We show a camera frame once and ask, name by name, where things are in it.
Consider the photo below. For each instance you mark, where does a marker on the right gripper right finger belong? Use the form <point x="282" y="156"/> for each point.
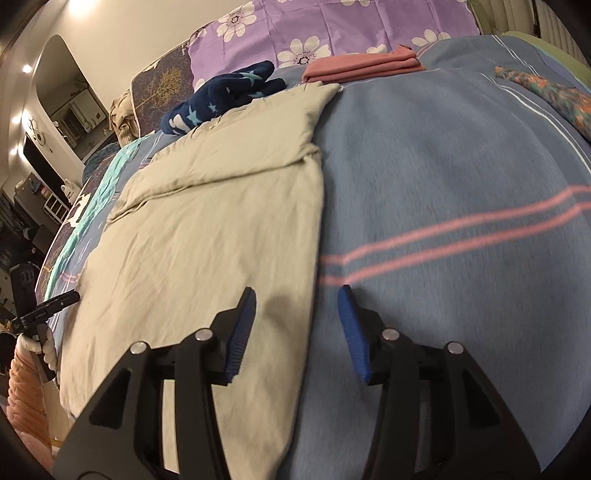
<point x="440" y="417"/>

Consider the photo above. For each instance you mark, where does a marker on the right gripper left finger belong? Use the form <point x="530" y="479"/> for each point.
<point x="118" y="435"/>

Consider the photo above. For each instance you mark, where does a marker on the beige cloth garment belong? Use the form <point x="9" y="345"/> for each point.
<point x="235" y="203"/>

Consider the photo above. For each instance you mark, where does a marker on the orange quilted sleeve forearm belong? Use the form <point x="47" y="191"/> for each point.
<point x="26" y="407"/>

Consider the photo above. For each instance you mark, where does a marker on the white gloved left hand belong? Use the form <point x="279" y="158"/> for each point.
<point x="29" y="349"/>

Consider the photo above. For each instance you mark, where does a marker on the teal patterned bed sheet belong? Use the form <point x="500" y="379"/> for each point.
<point x="96" y="194"/>

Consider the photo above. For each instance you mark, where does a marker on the dark shelf cabinet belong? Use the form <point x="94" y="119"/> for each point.
<point x="40" y="204"/>

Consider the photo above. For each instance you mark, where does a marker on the blue striped bed blanket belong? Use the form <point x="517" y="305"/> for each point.
<point x="457" y="206"/>

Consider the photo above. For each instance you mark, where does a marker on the beige plush toy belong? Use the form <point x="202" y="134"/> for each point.
<point x="122" y="120"/>

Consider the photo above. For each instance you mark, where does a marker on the dark tree-pattern pillow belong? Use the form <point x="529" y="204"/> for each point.
<point x="160" y="86"/>

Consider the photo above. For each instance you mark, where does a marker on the navy star-pattern garment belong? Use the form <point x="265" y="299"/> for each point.
<point x="220" y="94"/>

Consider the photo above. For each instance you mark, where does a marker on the floral patterned cloth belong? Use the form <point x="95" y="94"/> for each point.
<point x="572" y="104"/>

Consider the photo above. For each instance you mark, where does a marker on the purple floral pillow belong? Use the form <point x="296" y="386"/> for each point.
<point x="294" y="33"/>

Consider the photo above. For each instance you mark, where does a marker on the folded pink cloth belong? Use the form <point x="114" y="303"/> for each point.
<point x="363" y="66"/>

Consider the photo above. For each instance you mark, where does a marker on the green blanket edge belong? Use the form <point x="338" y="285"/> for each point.
<point x="579" y="69"/>

